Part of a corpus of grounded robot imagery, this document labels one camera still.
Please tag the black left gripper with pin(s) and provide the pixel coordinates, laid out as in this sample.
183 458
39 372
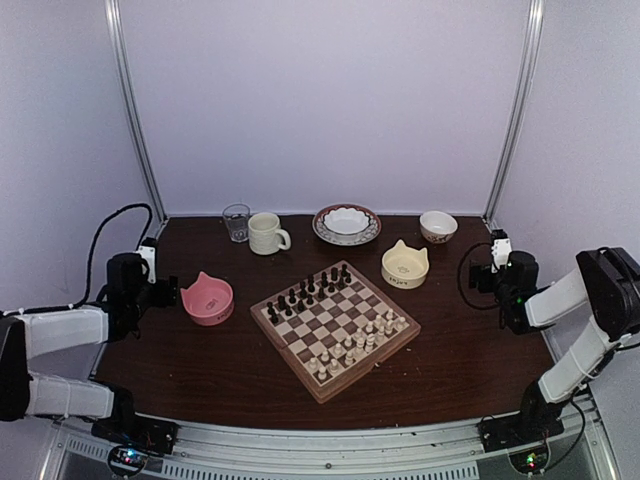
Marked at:
162 300

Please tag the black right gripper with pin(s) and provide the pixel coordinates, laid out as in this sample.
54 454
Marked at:
484 286

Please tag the white chess knight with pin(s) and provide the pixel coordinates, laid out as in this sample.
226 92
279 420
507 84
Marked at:
390 322
334 366

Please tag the white chess piece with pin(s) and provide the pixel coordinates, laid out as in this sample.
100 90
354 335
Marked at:
380 335

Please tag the white chess queen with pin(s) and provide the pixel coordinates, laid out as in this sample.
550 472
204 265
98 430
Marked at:
359 349

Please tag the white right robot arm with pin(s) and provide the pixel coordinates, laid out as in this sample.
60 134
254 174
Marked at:
597 303

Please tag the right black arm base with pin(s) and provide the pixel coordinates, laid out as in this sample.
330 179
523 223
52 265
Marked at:
514 431

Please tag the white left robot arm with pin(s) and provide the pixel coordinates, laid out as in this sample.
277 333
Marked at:
132 288

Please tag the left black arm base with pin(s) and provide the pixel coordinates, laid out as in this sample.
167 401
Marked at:
144 433

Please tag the wooden chess board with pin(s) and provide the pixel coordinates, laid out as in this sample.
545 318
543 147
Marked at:
334 312

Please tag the pink cat-ear bowl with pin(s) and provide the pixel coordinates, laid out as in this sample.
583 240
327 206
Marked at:
209 301

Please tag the white floral small bowl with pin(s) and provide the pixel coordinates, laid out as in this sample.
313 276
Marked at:
437 227

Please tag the yellow cat-ear bowl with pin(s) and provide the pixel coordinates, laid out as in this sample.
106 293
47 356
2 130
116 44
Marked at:
404 267

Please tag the clear drinking glass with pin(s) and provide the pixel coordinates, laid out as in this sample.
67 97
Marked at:
236 217

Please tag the cream ribbed mug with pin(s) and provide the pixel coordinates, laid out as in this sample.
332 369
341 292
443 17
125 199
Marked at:
266 237

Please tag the patterned brown rim plate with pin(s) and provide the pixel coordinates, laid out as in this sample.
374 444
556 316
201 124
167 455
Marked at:
370 233

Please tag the white scalloped bowl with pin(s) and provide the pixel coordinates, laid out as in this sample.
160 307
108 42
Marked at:
346 221

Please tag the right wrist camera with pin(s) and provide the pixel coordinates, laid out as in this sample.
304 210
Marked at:
500 249

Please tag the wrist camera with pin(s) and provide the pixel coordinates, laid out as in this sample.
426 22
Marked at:
500 249
147 251

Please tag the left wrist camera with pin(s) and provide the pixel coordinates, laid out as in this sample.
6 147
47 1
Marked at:
147 251

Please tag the right aluminium frame post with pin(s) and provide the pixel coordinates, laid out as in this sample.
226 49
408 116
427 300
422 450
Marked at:
529 57

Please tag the aluminium frame post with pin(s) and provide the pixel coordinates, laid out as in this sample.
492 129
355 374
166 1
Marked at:
116 32
529 57

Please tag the front aluminium rail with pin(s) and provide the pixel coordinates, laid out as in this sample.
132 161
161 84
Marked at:
451 450

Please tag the left aluminium frame post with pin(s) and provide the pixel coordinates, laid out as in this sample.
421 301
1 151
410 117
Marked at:
116 32

